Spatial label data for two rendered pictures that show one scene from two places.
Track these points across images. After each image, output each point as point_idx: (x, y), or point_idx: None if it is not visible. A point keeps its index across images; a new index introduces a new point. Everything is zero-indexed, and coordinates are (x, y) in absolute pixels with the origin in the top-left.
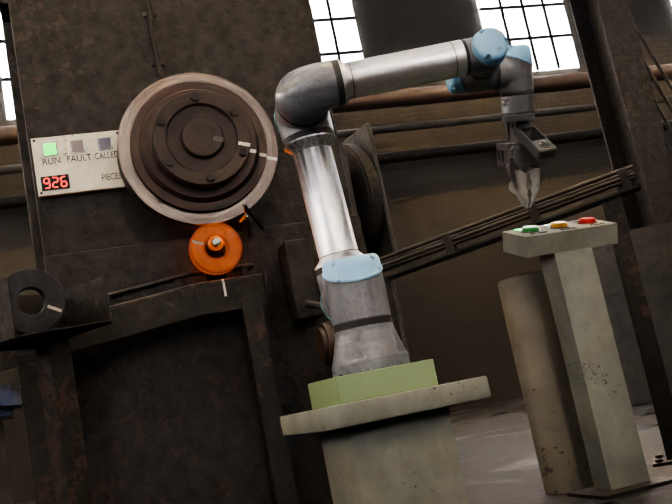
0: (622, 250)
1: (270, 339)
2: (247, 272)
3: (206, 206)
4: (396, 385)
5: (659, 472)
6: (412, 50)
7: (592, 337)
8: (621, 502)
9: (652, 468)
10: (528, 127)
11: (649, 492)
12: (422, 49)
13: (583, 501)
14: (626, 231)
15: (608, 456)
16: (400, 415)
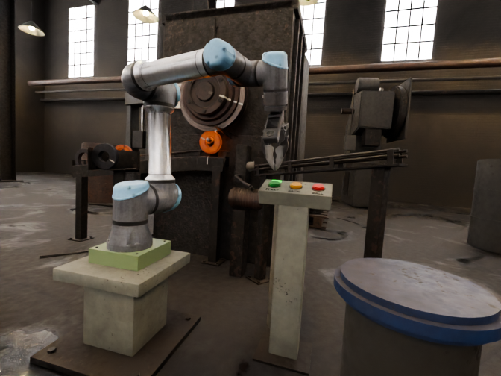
0: (373, 204)
1: (229, 185)
2: (225, 154)
3: (206, 123)
4: (115, 263)
5: (330, 347)
6: (175, 56)
7: (287, 264)
8: (245, 374)
9: (340, 336)
10: (275, 116)
11: (273, 374)
12: (180, 55)
13: (250, 349)
14: (380, 192)
15: (273, 334)
16: (87, 286)
